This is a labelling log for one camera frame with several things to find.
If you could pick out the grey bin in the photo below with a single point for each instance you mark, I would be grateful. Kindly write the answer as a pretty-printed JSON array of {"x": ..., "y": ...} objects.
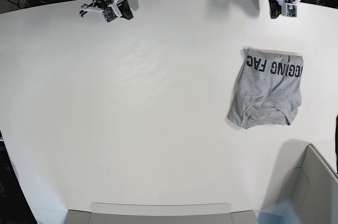
[
  {"x": 312, "y": 189},
  {"x": 130, "y": 213}
]

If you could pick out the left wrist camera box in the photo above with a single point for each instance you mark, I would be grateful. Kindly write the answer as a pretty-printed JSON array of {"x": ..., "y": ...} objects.
[{"x": 289, "y": 10}]

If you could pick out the grey T-shirt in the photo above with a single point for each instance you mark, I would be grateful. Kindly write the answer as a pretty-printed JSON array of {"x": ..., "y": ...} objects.
[{"x": 267, "y": 90}]

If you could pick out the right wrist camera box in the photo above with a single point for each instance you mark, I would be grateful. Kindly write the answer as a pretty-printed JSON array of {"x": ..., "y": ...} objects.
[{"x": 109, "y": 14}]

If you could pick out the black object right edge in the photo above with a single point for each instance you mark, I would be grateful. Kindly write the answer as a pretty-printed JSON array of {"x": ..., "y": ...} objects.
[{"x": 336, "y": 142}]

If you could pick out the grey bin at bottom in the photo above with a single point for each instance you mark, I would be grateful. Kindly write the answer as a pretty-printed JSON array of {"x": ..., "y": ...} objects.
[{"x": 130, "y": 213}]

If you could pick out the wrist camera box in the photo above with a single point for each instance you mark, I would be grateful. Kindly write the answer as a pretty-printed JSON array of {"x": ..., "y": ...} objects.
[
  {"x": 109, "y": 14},
  {"x": 289, "y": 10}
]

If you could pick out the grey bin at right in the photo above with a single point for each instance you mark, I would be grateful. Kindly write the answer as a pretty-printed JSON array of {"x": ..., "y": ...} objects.
[{"x": 312, "y": 189}]

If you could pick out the blue cloth in bin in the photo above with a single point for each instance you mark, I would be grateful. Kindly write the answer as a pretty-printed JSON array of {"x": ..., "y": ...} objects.
[{"x": 281, "y": 213}]

